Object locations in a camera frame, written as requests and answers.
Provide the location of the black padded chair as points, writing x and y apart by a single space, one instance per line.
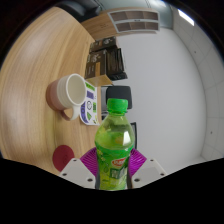
120 93

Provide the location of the white and brown mug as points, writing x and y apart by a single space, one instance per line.
61 95

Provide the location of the wooden shelf cabinet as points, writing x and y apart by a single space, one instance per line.
100 28

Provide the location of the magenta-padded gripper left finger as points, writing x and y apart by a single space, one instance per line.
77 171

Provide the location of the flat round red coaster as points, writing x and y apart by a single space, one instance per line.
61 158

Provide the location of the green drink bottle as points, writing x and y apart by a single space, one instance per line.
114 146

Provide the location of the black sofa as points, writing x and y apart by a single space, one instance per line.
80 6

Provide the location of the ceiling light panel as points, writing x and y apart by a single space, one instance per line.
185 17

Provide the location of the white printed leaflet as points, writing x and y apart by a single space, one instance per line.
90 106

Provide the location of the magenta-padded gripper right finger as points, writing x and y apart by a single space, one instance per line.
148 170

